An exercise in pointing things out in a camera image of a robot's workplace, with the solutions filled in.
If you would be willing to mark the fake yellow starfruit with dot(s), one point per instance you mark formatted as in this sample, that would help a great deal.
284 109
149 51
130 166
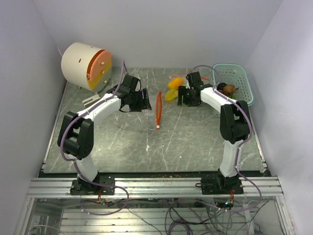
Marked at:
171 95

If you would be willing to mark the teal plastic basket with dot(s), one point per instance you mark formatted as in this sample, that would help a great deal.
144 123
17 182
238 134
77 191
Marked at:
233 74

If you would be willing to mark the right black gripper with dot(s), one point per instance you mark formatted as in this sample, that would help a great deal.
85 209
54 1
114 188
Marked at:
182 91

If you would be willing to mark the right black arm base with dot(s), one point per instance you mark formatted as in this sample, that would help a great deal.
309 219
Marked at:
220 185

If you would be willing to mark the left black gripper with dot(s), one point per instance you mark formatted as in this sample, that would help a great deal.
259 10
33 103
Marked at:
145 104

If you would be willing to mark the white cylinder drawer unit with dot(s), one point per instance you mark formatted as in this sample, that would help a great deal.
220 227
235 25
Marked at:
87 66

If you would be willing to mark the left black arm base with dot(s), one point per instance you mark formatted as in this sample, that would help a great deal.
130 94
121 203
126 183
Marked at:
81 187

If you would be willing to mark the aluminium frame rail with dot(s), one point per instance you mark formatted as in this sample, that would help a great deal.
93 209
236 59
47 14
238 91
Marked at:
145 188

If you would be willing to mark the clear zip bag red seal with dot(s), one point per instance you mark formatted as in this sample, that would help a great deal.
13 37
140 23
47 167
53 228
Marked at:
156 110

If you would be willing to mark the fake orange mango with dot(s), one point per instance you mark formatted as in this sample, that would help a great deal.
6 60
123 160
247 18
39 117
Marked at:
176 82

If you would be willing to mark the fake brown mushroom cap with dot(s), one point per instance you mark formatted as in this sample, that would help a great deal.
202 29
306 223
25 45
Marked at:
228 89

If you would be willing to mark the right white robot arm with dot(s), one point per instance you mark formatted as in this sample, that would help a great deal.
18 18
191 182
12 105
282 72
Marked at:
235 124

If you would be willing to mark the fake dark purple fruit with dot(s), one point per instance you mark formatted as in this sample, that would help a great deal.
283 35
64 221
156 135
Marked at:
221 86

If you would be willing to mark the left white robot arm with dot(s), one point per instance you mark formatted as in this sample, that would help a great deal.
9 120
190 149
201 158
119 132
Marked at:
76 137

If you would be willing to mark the small white slotted block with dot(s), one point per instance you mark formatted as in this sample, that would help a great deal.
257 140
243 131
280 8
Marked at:
91 100

